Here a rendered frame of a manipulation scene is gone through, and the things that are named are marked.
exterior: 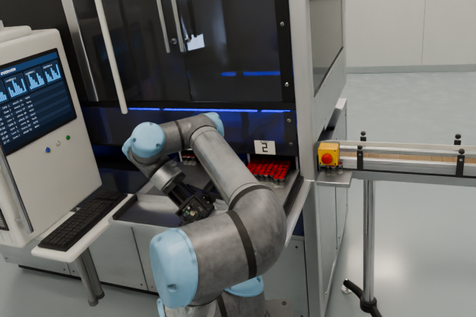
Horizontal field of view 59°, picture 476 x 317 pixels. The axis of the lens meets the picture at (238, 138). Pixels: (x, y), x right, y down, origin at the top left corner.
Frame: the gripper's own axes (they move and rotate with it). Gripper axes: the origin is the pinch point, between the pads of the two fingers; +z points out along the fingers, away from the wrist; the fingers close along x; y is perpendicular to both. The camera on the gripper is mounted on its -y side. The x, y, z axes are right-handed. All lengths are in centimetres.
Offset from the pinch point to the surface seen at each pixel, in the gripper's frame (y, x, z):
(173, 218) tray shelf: -42, -25, -15
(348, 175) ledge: -66, 31, 22
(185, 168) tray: -78, -18, -29
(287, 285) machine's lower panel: -87, -26, 42
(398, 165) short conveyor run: -65, 47, 32
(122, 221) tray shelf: -42, -39, -28
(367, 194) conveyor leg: -77, 30, 35
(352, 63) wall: -515, 138, -9
